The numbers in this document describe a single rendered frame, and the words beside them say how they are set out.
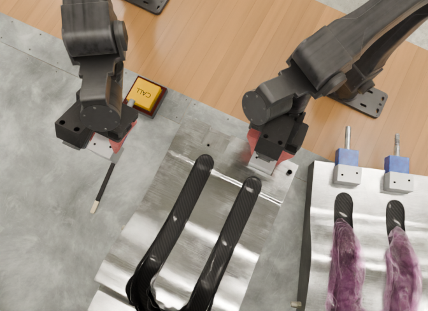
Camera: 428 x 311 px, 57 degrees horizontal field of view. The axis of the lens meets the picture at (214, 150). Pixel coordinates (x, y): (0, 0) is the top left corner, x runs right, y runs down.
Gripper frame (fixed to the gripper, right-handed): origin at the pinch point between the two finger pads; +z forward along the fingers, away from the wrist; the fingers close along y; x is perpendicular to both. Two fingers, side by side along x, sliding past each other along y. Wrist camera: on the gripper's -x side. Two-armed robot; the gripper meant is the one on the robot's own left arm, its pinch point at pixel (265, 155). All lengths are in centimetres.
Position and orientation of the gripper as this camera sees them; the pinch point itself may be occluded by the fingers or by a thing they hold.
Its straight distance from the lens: 80.2
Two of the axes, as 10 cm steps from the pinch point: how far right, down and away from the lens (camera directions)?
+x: 3.9, -6.4, 6.6
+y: 9.0, 4.1, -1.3
